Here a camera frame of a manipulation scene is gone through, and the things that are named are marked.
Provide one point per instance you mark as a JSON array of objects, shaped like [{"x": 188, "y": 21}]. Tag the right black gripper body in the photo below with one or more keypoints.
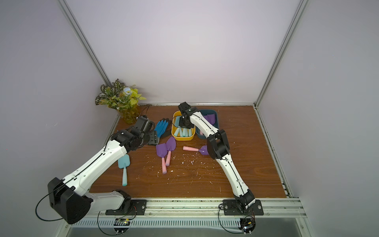
[{"x": 183, "y": 120}]

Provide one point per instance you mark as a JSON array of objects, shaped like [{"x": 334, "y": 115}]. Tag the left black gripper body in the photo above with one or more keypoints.
[{"x": 151, "y": 138}]

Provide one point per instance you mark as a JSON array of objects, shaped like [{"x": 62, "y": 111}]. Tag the teal shovel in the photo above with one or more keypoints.
[
  {"x": 177, "y": 121},
  {"x": 184, "y": 132},
  {"x": 178, "y": 132},
  {"x": 123, "y": 163}
]

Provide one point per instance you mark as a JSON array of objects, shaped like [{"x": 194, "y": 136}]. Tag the yellow plastic storage box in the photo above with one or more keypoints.
[{"x": 173, "y": 128}]

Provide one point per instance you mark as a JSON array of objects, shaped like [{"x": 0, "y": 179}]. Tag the purple square shovel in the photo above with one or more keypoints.
[
  {"x": 161, "y": 150},
  {"x": 203, "y": 150},
  {"x": 211, "y": 118}
]

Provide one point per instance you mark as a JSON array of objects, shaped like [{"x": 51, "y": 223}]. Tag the teal plastic storage box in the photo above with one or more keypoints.
[{"x": 206, "y": 112}]

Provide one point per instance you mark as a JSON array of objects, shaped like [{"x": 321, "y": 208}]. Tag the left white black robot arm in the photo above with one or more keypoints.
[{"x": 70, "y": 197}]

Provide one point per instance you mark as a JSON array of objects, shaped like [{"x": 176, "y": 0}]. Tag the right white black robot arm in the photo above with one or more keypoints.
[{"x": 218, "y": 149}]

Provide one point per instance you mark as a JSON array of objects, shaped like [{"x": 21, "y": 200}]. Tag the blue grey gardening glove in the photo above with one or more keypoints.
[{"x": 163, "y": 128}]

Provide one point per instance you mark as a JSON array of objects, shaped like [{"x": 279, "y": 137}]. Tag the purple pointed shovel lower left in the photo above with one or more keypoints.
[{"x": 171, "y": 146}]

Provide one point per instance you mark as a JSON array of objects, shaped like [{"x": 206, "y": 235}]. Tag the artificial plant in glass vase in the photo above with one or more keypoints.
[{"x": 125, "y": 100}]

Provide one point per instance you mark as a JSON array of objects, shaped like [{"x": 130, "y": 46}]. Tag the left small circuit board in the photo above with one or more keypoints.
[{"x": 121, "y": 225}]

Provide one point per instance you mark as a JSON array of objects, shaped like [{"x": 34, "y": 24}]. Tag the small circuit board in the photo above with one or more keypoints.
[
  {"x": 247, "y": 224},
  {"x": 121, "y": 225}
]

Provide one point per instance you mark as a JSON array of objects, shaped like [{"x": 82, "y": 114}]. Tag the right small circuit board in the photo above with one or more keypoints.
[{"x": 247, "y": 224}]

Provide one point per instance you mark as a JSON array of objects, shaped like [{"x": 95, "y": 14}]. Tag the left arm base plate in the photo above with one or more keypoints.
[{"x": 139, "y": 206}]

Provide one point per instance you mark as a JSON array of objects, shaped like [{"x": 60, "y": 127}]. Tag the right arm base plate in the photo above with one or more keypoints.
[{"x": 230, "y": 207}]

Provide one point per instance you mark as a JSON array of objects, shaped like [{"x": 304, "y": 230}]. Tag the aluminium front rail frame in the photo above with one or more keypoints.
[{"x": 281, "y": 216}]

